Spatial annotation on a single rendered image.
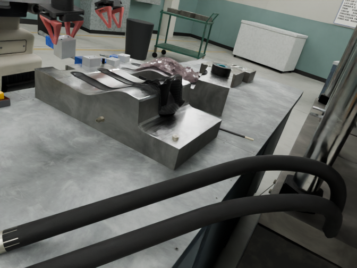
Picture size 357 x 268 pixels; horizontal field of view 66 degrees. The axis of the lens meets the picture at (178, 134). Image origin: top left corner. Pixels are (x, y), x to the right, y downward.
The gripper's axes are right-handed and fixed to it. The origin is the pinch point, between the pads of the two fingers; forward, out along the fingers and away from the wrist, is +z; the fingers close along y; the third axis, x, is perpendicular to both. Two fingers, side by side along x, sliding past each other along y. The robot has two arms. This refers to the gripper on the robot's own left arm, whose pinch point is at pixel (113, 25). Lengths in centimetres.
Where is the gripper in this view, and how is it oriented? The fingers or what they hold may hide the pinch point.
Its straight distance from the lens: 123.9
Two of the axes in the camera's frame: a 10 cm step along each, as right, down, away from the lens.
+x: -9.0, 0.6, 4.3
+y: 3.8, -3.5, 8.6
